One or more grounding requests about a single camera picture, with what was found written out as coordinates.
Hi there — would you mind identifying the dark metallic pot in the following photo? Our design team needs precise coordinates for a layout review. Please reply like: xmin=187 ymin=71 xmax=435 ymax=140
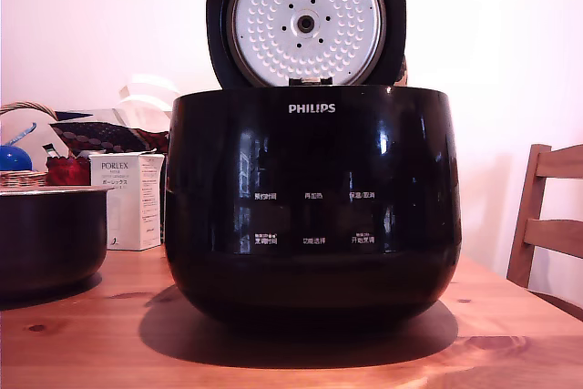
xmin=0 ymin=185 xmax=111 ymax=302

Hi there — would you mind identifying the black Philips rice cooker body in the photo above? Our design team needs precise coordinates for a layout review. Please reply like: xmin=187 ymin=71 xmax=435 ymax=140
xmin=163 ymin=84 xmax=463 ymax=332

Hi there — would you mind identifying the black rice cooker lid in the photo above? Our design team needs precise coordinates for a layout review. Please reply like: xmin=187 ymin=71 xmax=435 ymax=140
xmin=205 ymin=0 xmax=408 ymax=90

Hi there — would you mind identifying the white Porlex cardboard box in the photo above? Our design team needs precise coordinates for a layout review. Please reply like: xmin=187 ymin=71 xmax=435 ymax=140
xmin=87 ymin=151 xmax=166 ymax=252

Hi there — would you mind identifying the dark patterned fabric cushion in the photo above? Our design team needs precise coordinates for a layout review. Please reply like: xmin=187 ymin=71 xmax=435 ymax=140
xmin=49 ymin=108 xmax=171 ymax=156

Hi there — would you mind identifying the brown wooden chair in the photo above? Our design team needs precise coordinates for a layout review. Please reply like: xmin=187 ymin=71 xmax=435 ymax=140
xmin=506 ymin=143 xmax=583 ymax=309

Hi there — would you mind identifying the woven wicker basket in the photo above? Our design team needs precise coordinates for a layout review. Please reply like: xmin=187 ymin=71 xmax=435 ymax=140
xmin=0 ymin=101 xmax=59 ymax=189

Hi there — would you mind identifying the blue striped ribbon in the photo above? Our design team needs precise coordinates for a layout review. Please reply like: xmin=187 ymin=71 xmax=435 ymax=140
xmin=3 ymin=121 xmax=38 ymax=148

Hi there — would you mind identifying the blue ball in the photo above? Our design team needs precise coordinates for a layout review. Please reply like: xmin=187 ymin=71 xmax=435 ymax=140
xmin=0 ymin=144 xmax=34 ymax=173

